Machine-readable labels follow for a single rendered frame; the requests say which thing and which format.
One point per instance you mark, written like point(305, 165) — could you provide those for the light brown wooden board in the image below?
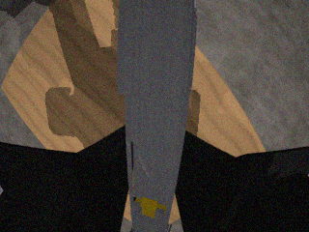
point(63, 83)

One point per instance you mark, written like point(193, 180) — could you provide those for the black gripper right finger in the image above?
point(212, 184)

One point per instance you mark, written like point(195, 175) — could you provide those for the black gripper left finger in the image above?
point(93, 182)

